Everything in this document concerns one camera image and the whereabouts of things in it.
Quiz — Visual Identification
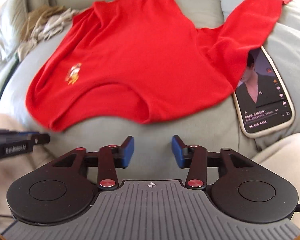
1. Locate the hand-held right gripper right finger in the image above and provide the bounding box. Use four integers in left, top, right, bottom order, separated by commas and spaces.
172, 135, 257, 190

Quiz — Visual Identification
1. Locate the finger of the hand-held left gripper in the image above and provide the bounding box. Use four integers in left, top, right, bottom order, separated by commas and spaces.
32, 134, 51, 146

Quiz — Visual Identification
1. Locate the smartphone in beige case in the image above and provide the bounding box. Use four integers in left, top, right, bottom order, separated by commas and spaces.
232, 45, 296, 138

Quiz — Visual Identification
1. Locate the off-white crumpled cloth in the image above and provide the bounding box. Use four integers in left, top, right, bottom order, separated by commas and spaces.
17, 7, 81, 61

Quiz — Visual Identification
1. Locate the red long-sleeved shirt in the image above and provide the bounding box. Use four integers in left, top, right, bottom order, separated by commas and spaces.
26, 0, 300, 132

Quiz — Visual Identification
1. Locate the grey fabric sofa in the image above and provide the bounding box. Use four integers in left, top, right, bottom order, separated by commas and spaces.
0, 0, 300, 162

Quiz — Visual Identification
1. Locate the pale green throw pillow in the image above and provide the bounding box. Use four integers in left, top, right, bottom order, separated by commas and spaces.
0, 0, 28, 68

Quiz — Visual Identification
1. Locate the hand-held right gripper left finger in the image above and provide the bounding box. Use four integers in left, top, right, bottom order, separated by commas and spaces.
47, 135, 135, 190

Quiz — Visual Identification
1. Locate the tan crumpled cloth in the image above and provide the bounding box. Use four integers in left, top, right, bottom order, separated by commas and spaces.
21, 4, 67, 43

